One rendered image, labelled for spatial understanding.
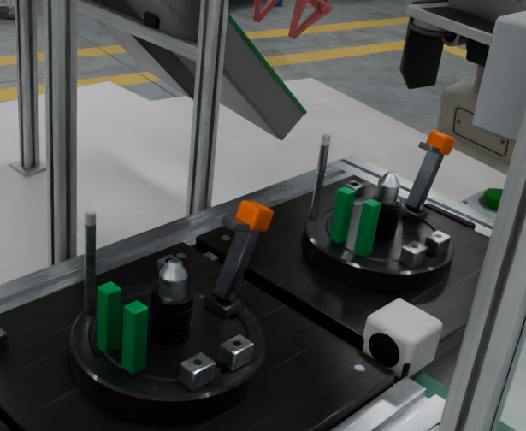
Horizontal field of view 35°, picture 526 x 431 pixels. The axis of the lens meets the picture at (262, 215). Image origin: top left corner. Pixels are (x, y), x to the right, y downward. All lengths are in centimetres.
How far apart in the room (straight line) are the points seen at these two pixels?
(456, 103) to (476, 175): 28
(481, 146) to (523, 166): 104
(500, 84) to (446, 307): 26
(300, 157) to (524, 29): 76
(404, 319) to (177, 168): 57
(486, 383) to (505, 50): 21
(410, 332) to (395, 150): 70
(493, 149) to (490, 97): 98
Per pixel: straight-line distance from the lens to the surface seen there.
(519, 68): 51
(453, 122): 155
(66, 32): 70
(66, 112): 72
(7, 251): 95
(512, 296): 51
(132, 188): 109
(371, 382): 62
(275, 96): 91
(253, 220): 60
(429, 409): 62
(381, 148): 131
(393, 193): 74
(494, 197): 94
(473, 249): 82
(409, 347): 64
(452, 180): 124
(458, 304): 73
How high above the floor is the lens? 135
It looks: 28 degrees down
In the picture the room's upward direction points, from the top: 7 degrees clockwise
